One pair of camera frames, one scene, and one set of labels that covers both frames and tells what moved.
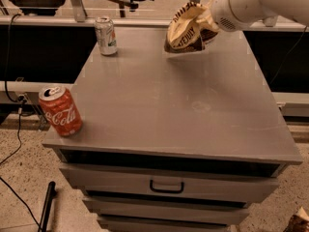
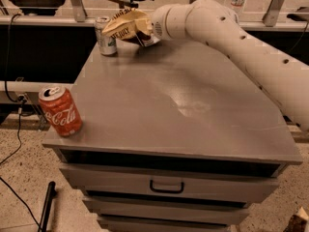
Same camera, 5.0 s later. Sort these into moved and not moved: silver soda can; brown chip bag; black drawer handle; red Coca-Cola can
Moved: brown chip bag
Not moved: red Coca-Cola can; black drawer handle; silver soda can
